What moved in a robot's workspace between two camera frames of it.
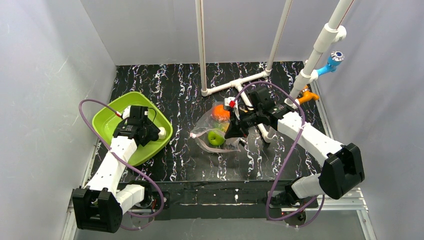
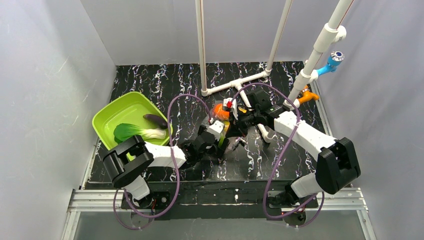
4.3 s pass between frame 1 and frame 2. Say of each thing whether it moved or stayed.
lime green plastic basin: stayed
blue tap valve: stayed
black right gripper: stayed
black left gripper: moved
